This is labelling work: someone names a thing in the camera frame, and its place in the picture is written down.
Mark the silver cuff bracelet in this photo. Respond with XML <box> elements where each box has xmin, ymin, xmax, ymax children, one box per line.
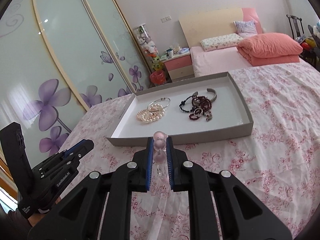
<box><xmin>192</xmin><ymin>87</ymin><xmax>218</xmax><ymax>104</ymax></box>

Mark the pink bed mattress sheet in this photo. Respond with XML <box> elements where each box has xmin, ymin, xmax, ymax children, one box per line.
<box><xmin>190</xmin><ymin>47</ymin><xmax>252</xmax><ymax>77</ymax></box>

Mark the red bin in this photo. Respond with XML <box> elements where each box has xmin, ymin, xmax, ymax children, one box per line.
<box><xmin>150</xmin><ymin>70</ymin><xmax>166</xmax><ymax>86</ymax></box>

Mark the pink bead charm bracelet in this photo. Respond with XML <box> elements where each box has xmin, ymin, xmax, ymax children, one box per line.
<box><xmin>152</xmin><ymin>130</ymin><xmax>169</xmax><ymax>181</ymax></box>

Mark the white pearl bracelet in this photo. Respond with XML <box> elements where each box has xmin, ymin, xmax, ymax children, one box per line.
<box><xmin>136</xmin><ymin>103</ymin><xmax>166</xmax><ymax>125</ymax></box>

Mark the salmon folded duvet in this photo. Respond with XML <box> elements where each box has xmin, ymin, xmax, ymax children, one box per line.
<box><xmin>236</xmin><ymin>33</ymin><xmax>303</xmax><ymax>67</ymax></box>

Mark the dark red bead necklace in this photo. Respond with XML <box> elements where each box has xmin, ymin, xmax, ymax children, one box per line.
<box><xmin>188</xmin><ymin>95</ymin><xmax>213</xmax><ymax>122</ymax></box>

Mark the blue clothing on chair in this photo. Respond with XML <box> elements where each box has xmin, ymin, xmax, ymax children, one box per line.
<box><xmin>313</xmin><ymin>22</ymin><xmax>320</xmax><ymax>36</ymax></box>

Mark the pink bedside table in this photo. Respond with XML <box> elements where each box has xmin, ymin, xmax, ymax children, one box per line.
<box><xmin>163</xmin><ymin>53</ymin><xmax>194</xmax><ymax>82</ymax></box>

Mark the white mug on nightstand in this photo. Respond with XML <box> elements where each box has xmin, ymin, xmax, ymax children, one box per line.
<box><xmin>167</xmin><ymin>49</ymin><xmax>174</xmax><ymax>58</ymax></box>

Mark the floral pink bedsheet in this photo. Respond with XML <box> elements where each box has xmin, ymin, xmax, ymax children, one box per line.
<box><xmin>61</xmin><ymin>63</ymin><xmax>319</xmax><ymax>239</ymax></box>

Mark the thin silver bangle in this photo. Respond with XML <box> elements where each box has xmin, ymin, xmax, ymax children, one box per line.
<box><xmin>147</xmin><ymin>98</ymin><xmax>171</xmax><ymax>112</ymax></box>

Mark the dark wooden chair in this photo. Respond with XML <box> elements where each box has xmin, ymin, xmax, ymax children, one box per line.
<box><xmin>286</xmin><ymin>15</ymin><xmax>304</xmax><ymax>40</ymax></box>

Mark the sliding wardrobe with flowers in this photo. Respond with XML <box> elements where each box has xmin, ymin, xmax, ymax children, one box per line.
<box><xmin>1</xmin><ymin>0</ymin><xmax>151</xmax><ymax>166</ymax></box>

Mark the floral white pillow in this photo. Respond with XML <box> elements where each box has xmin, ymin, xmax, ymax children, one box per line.
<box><xmin>200</xmin><ymin>33</ymin><xmax>243</xmax><ymax>52</ymax></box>

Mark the wall power socket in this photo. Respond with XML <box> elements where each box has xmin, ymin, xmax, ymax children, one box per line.
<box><xmin>161</xmin><ymin>16</ymin><xmax>171</xmax><ymax>23</ymax></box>

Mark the clear tube of plush toys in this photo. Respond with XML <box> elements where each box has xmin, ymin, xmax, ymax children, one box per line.
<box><xmin>133</xmin><ymin>23</ymin><xmax>163</xmax><ymax>72</ymax></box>

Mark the black bead bracelet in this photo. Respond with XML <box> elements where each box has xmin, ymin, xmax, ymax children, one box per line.
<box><xmin>178</xmin><ymin>95</ymin><xmax>198</xmax><ymax>113</ymax></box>

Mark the small lilac cushion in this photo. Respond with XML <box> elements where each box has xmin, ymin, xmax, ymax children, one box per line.
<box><xmin>234</xmin><ymin>21</ymin><xmax>258</xmax><ymax>38</ymax></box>

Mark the cream and pink headboard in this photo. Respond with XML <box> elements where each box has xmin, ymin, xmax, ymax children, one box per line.
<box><xmin>179</xmin><ymin>8</ymin><xmax>263</xmax><ymax>48</ymax></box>

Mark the grey shallow cardboard tray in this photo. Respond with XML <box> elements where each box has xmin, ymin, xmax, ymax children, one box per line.
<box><xmin>106</xmin><ymin>72</ymin><xmax>254</xmax><ymax>146</ymax></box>

